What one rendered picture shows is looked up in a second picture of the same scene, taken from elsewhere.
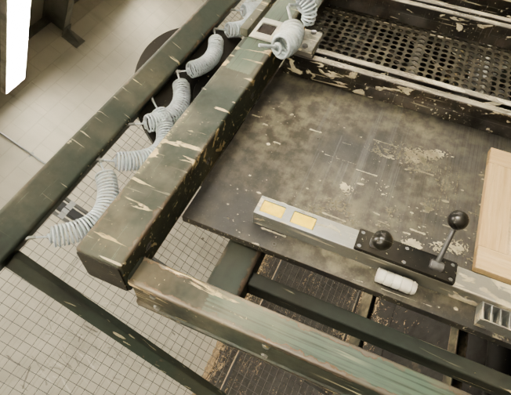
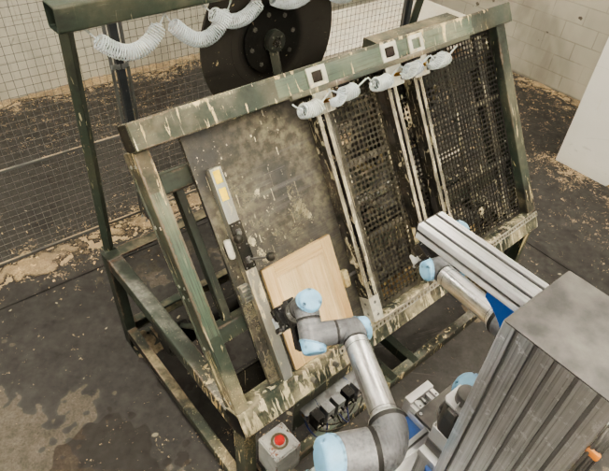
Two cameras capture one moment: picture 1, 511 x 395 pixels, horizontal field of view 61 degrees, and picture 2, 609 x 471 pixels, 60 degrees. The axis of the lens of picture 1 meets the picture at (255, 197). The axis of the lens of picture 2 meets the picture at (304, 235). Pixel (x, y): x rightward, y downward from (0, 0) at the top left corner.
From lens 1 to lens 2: 1.19 m
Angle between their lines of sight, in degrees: 30
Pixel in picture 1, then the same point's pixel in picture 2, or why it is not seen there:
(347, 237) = (232, 218)
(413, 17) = (391, 135)
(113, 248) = (140, 140)
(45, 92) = not seen: outside the picture
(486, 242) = (276, 266)
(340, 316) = (197, 238)
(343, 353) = (184, 257)
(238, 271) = (177, 183)
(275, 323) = (172, 225)
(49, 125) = not seen: outside the picture
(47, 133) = not seen: outside the picture
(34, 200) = (107, 11)
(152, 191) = (178, 125)
